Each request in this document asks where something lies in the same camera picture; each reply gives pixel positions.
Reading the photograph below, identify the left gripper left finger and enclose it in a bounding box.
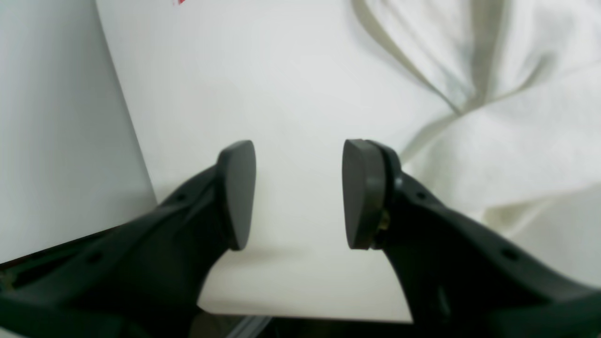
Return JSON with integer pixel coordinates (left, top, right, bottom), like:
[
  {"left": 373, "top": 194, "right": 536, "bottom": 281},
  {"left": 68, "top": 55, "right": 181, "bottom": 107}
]
[{"left": 1, "top": 140, "right": 257, "bottom": 338}]

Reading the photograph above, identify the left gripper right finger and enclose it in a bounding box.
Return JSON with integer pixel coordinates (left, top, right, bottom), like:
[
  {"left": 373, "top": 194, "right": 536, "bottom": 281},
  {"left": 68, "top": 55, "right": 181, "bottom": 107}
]
[{"left": 342, "top": 139, "right": 601, "bottom": 338}]

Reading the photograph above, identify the white printed T-shirt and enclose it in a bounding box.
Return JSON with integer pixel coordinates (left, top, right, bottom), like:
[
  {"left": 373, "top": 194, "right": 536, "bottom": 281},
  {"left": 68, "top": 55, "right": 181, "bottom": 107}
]
[{"left": 353, "top": 0, "right": 600, "bottom": 286}]

